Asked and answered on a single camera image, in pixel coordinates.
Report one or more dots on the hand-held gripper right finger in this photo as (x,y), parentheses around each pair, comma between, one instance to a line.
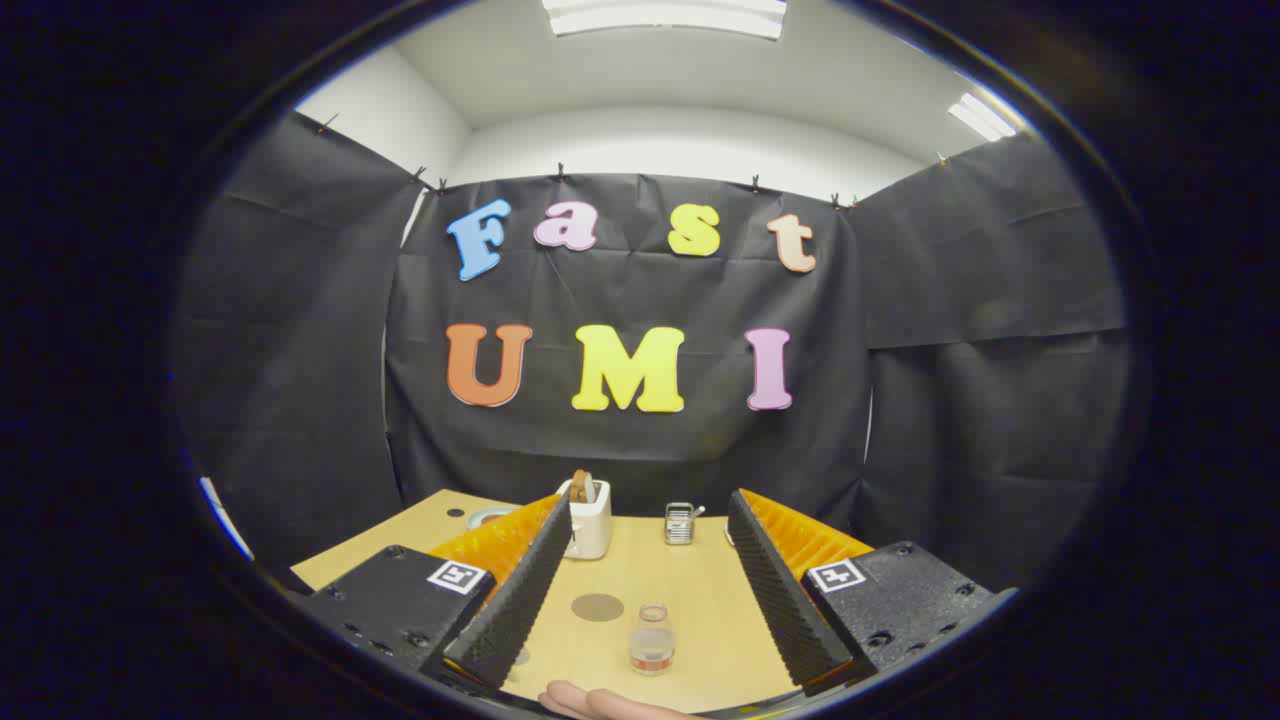
(780,590)

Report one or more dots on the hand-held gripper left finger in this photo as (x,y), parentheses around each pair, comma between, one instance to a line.
(520,590)

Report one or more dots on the round brown coaster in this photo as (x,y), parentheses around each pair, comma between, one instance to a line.
(597,607)

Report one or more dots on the clear plastic juice bottle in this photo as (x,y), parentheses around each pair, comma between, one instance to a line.
(652,645)

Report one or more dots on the wooden table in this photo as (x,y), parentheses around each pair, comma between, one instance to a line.
(700,590)

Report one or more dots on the pale green plate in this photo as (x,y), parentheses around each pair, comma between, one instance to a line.
(488,516)

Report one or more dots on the white toaster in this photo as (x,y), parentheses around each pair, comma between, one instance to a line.
(592,530)

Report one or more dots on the brown bread slice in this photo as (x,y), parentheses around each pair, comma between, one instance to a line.
(581,485)

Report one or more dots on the small ceiling light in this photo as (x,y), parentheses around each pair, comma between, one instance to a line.
(982,117)

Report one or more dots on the long ceiling light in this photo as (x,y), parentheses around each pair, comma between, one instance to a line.
(665,15)

